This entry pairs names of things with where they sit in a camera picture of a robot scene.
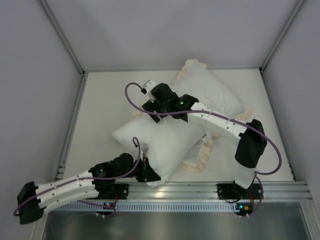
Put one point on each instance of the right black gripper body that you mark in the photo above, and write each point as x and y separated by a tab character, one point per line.
155	110

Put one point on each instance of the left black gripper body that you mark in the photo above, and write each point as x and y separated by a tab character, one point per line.
146	170

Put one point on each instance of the white pillow insert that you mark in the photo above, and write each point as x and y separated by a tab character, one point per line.
172	144

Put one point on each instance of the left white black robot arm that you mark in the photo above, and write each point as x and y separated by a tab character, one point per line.
97	183

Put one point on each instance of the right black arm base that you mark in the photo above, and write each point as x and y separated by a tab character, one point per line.
228	192

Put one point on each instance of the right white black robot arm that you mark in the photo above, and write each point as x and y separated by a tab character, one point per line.
247	137

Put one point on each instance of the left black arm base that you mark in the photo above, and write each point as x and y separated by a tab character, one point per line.
119	191

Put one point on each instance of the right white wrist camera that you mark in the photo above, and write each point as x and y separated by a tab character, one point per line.
147	87

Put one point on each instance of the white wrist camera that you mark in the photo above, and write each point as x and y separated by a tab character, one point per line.
140	151
147	87

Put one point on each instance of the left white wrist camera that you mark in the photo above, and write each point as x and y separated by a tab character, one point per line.
140	151

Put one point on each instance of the slotted grey cable duct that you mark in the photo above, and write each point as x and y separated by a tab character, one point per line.
177	207

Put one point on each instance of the left aluminium frame post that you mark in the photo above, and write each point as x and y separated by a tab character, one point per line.
61	35

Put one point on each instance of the aluminium frame post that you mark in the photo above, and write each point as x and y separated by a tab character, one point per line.
282	34
61	35

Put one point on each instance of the aluminium mounting rail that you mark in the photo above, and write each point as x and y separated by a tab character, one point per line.
272	191

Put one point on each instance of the right aluminium frame post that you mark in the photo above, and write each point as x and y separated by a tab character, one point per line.
282	34

